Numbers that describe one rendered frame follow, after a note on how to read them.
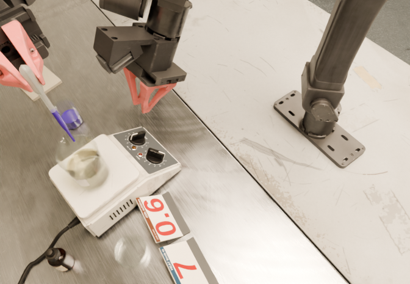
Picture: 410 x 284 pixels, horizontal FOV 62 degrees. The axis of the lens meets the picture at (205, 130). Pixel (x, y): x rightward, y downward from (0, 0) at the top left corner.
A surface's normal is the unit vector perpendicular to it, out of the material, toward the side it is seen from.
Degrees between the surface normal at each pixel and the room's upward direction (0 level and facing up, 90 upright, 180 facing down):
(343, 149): 0
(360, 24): 93
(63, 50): 0
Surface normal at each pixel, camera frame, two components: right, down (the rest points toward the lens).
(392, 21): -0.05, -0.56
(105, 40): -0.66, 0.22
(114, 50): 0.67, 0.60
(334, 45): -0.18, 0.81
